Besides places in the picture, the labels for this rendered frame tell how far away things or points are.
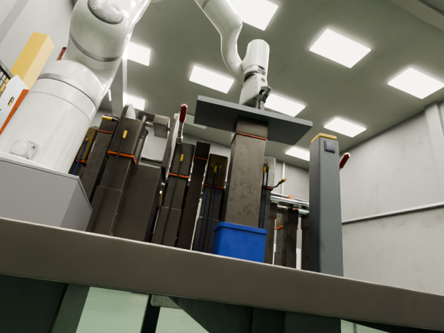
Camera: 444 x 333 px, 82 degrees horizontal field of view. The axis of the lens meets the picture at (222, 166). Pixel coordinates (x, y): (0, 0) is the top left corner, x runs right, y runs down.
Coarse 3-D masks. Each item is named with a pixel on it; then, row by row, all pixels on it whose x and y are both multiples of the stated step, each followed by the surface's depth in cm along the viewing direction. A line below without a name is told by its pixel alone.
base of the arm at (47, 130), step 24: (48, 96) 47; (72, 96) 49; (24, 120) 44; (48, 120) 46; (72, 120) 49; (0, 144) 42; (24, 144) 41; (48, 144) 45; (72, 144) 49; (48, 168) 41
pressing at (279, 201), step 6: (162, 186) 112; (222, 192) 107; (270, 198) 102; (276, 198) 103; (282, 198) 103; (282, 204) 110; (288, 204) 109; (294, 204) 108; (300, 204) 104; (306, 204) 104; (282, 210) 119; (300, 210) 115; (300, 216) 122
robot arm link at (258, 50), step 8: (256, 40) 95; (248, 48) 96; (256, 48) 93; (264, 48) 94; (248, 56) 93; (256, 56) 91; (264, 56) 93; (240, 64) 98; (248, 64) 91; (256, 64) 90; (264, 64) 91
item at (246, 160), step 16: (240, 128) 79; (256, 128) 80; (240, 144) 77; (256, 144) 78; (240, 160) 75; (256, 160) 76; (240, 176) 73; (256, 176) 74; (240, 192) 72; (256, 192) 72; (224, 208) 73; (240, 208) 70; (256, 208) 71; (240, 224) 68; (256, 224) 69
